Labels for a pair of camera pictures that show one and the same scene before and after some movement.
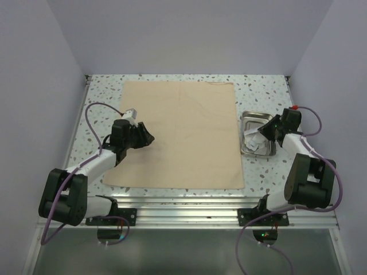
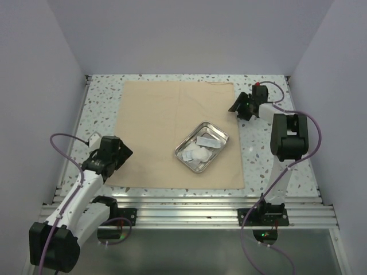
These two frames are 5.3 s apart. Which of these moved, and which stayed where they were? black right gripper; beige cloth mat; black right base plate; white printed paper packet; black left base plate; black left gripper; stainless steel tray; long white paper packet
Moved: black left gripper; white printed paper packet; black right gripper; stainless steel tray; long white paper packet
Stayed: beige cloth mat; black right base plate; black left base plate
